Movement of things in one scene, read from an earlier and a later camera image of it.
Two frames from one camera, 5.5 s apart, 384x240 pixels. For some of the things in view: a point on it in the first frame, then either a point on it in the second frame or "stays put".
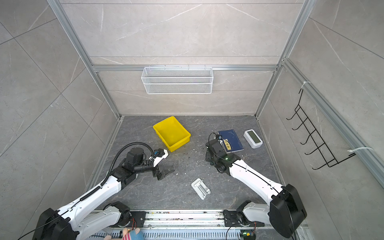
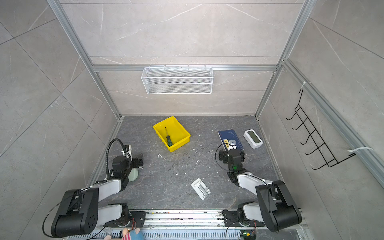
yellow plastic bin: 172,133 stays put
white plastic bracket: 200,188 stays put
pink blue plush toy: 133,234 stays put
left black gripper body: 147,168 to 135,164
